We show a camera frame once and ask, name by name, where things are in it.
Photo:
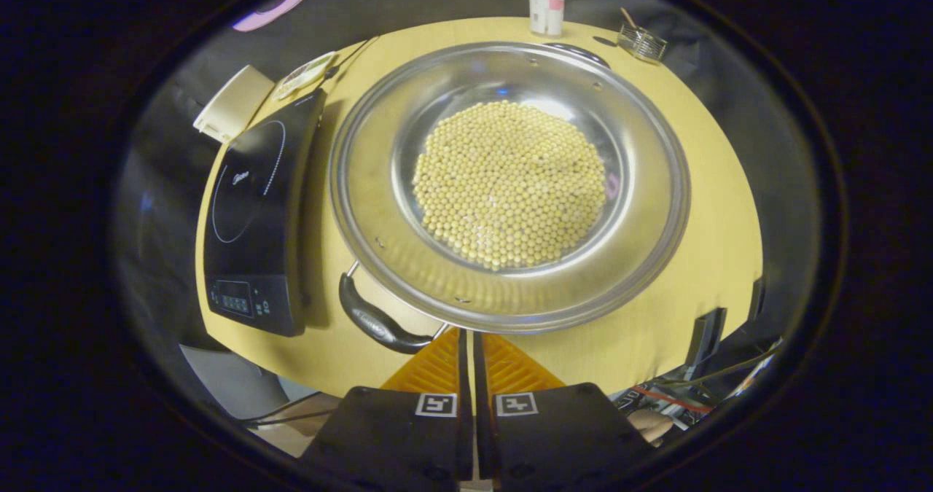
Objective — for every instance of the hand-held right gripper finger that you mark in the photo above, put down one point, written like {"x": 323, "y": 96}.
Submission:
{"x": 464, "y": 375}
{"x": 481, "y": 375}

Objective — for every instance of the stainless steel pot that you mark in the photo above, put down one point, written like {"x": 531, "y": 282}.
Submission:
{"x": 379, "y": 208}

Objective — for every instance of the pile of yellow soybeans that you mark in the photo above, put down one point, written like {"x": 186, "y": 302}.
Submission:
{"x": 510, "y": 186}

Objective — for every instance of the black induction cooktop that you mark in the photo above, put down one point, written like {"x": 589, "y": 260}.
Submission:
{"x": 255, "y": 208}

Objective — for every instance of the black table clamp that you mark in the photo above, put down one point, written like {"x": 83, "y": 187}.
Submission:
{"x": 707, "y": 339}

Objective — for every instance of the white divided dish with beans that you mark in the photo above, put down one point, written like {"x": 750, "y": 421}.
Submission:
{"x": 302, "y": 76}

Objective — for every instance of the white toaster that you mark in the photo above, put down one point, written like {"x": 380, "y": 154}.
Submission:
{"x": 233, "y": 102}

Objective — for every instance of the small clear bottle white label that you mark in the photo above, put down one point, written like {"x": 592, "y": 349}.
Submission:
{"x": 545, "y": 14}

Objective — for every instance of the clear glass cup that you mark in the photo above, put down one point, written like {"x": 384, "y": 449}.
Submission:
{"x": 643, "y": 44}

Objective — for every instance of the thin wooden stick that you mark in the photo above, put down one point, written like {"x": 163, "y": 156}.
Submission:
{"x": 628, "y": 17}

